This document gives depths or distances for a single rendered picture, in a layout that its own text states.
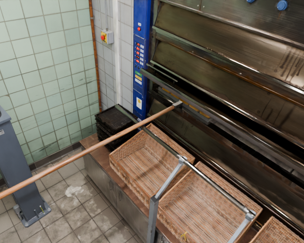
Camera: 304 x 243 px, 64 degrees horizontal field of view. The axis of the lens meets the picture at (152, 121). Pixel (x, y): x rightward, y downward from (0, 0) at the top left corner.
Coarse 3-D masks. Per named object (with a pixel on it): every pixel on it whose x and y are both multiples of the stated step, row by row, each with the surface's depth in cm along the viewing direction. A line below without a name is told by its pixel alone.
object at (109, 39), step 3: (102, 30) 221; (105, 30) 221; (108, 30) 222; (102, 33) 221; (105, 33) 218; (108, 33) 217; (111, 33) 219; (108, 36) 219; (111, 36) 221; (105, 39) 221; (108, 39) 220; (111, 39) 223; (105, 42) 223; (108, 42) 222; (111, 42) 224
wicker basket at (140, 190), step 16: (128, 144) 220; (144, 144) 238; (176, 144) 208; (112, 160) 209; (128, 160) 226; (144, 160) 227; (160, 160) 227; (176, 160) 212; (192, 160) 196; (128, 176) 194; (144, 176) 212; (160, 176) 213; (176, 176) 192; (144, 192) 183
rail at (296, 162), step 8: (144, 72) 184; (160, 80) 174; (176, 88) 166; (184, 96) 162; (200, 104) 154; (216, 112) 148; (224, 120) 144; (240, 128) 138; (256, 136) 133; (264, 144) 129; (280, 152) 124; (288, 160) 123; (296, 160) 121
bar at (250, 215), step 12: (120, 108) 188; (132, 120) 180; (180, 156) 154; (192, 168) 148; (168, 180) 154; (156, 204) 157; (240, 204) 129; (156, 216) 168; (252, 216) 125; (240, 228) 128
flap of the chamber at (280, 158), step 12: (156, 72) 189; (180, 84) 178; (180, 96) 164; (192, 96) 165; (204, 96) 168; (216, 108) 156; (228, 108) 159; (216, 120) 148; (240, 120) 149; (240, 132) 138; (252, 132) 140; (264, 132) 142; (276, 144) 134; (288, 144) 136; (276, 156) 126; (300, 156) 128; (300, 168) 119
